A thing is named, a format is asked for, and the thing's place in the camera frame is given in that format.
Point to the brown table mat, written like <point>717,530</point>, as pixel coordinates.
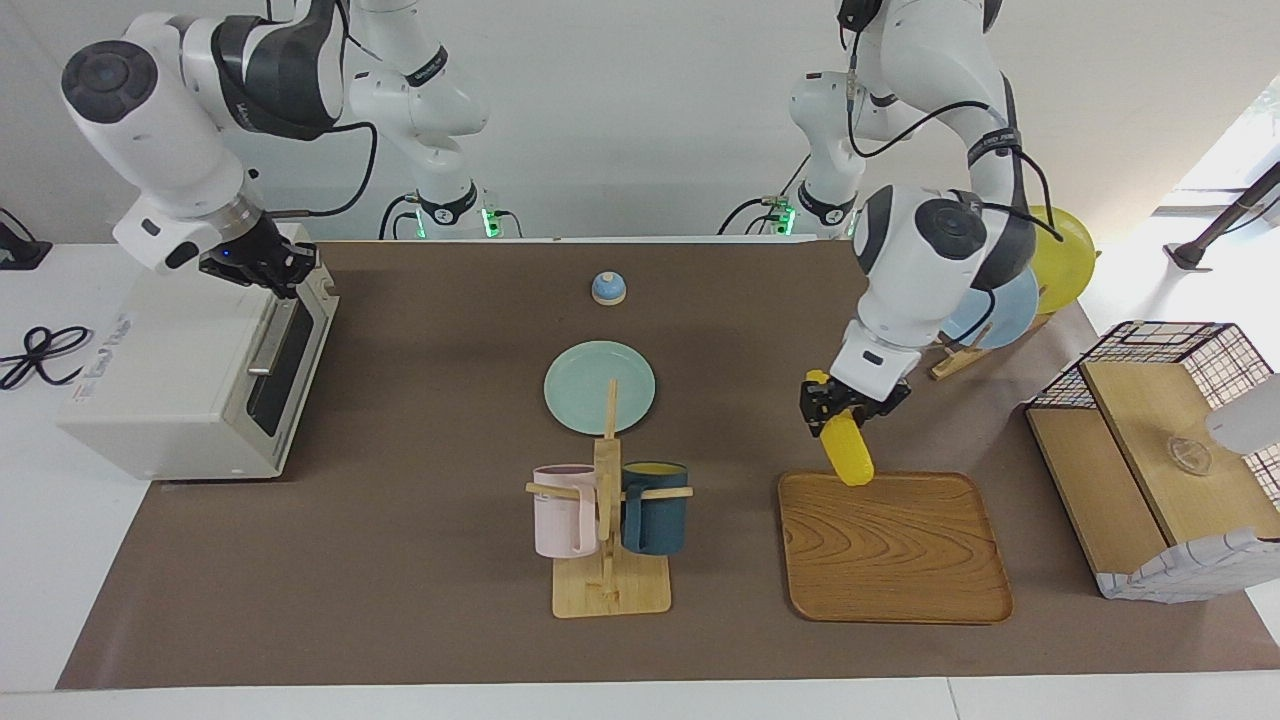
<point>450,600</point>

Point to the black stand leg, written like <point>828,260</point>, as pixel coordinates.
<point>1220,225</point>

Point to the small blue call bell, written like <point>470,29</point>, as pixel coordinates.
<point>609,290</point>

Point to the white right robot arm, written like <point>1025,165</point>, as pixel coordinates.
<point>160,120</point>

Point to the light green plate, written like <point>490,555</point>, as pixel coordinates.
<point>580,385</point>

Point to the yellow corn cob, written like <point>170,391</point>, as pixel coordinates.
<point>850,460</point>

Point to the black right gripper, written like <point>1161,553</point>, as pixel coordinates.
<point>245,255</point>

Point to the light blue plate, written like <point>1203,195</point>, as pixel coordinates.
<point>1012,315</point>

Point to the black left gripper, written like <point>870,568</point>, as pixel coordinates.
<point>870,405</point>

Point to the wooden mug tree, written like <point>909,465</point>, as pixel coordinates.
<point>610,595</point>

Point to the white checkered cloth liner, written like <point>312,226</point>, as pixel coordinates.
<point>1190,570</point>

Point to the white rounded object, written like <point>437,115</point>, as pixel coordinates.
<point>1250,420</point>

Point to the black desk clamp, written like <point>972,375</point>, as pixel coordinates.
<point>20,252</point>

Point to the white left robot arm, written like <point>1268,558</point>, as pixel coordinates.
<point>930,270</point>

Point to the wooden serving tray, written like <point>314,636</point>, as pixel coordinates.
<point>890,560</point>

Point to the yellow plate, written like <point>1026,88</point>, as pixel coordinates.
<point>1065,260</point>

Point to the dark blue mug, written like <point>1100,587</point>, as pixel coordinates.
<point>660,520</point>

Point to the small clear glass dish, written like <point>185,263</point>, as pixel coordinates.
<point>1188,455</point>

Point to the glass oven door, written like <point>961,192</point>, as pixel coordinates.
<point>285,380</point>

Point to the wooden plate rack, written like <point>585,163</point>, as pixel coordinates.
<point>960,362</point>

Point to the pink mug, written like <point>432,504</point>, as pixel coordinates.
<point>562,515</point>

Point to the silver oven knob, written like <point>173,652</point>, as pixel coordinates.
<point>326,290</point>

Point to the white toaster oven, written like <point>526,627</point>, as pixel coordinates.
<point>160,380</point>

